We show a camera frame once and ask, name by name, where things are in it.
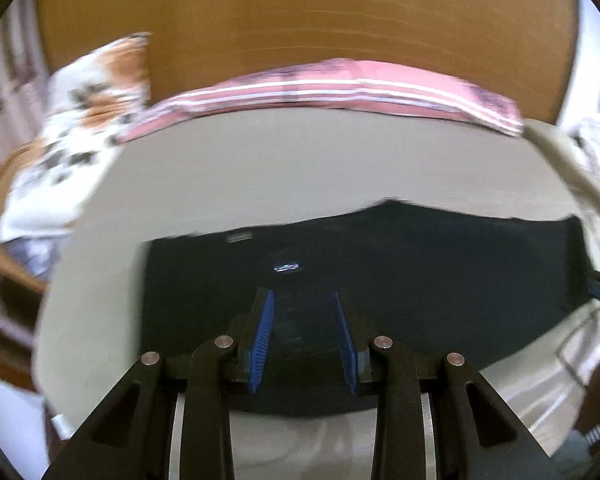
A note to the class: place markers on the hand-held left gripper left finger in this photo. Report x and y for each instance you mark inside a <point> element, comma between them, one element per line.
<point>261,345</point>

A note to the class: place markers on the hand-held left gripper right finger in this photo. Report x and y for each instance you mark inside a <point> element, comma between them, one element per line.
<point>346,347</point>

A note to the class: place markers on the black pants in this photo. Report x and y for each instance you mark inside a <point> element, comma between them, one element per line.
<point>430,270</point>

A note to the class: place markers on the beige blanket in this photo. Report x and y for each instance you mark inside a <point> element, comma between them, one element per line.
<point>570,170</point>

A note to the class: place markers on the blue grey cloth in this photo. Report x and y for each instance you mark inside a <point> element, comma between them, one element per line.
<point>30,255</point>

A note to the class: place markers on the pink striped pillow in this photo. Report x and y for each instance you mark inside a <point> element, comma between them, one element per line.
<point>330,90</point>

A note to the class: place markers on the floral pillow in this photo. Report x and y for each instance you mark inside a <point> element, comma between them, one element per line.
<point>80,110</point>

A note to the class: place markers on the wooden headboard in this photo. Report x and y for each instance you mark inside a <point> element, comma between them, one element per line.
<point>305,10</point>

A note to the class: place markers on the patterned curtain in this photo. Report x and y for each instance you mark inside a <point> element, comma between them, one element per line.
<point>7,85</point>

